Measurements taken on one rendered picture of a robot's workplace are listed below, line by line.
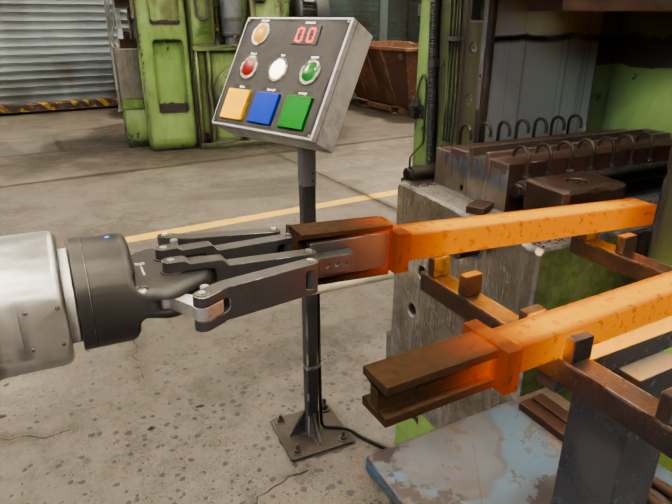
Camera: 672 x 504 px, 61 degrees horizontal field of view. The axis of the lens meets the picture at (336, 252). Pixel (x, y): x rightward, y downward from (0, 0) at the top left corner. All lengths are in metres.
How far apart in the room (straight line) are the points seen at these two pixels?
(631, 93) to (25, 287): 1.24
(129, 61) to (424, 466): 5.49
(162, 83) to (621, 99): 4.83
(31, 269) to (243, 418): 1.60
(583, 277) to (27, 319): 0.72
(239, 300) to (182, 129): 5.44
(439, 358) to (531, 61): 0.95
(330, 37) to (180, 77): 4.54
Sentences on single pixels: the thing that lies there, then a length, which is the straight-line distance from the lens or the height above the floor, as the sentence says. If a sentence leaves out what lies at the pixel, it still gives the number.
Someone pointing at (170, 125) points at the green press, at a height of 0.23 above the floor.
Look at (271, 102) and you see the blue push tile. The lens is 1.34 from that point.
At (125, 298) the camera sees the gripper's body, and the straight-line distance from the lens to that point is 0.38.
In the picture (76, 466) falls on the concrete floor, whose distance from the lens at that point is 1.91.
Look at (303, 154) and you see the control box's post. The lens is 1.44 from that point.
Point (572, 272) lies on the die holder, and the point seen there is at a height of 0.87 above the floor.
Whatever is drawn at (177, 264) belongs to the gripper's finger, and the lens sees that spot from 0.40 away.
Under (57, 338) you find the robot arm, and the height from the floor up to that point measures 1.02.
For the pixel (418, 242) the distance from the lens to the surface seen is 0.48.
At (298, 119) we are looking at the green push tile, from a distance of 1.26.
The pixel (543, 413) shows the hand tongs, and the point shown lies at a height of 0.73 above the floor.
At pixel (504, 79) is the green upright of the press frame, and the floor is 1.09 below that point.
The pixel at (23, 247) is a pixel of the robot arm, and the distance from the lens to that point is 0.39.
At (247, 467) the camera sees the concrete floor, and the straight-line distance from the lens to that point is 1.77.
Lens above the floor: 1.20
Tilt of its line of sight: 23 degrees down
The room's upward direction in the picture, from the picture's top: straight up
